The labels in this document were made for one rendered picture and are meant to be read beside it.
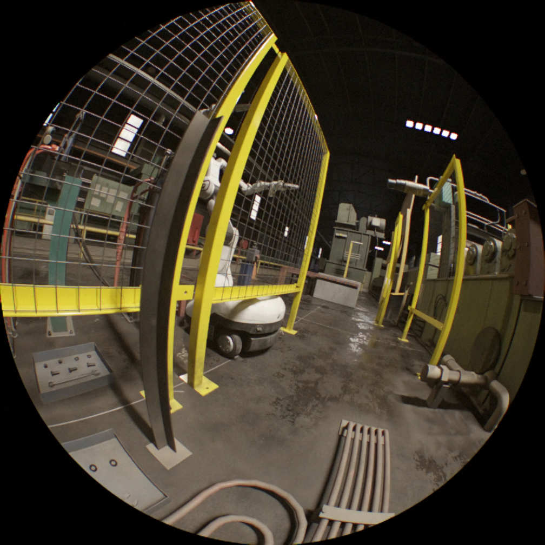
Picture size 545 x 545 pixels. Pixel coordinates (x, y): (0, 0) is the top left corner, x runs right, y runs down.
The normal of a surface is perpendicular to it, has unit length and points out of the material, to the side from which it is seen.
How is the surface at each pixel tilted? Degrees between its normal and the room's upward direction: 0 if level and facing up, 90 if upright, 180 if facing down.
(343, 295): 90
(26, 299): 90
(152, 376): 90
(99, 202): 90
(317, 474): 0
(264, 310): 56
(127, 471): 0
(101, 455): 0
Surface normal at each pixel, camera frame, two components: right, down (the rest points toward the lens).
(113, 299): 0.88, 0.22
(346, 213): -0.44, -0.04
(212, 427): 0.22, -0.97
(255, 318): 0.49, 0.18
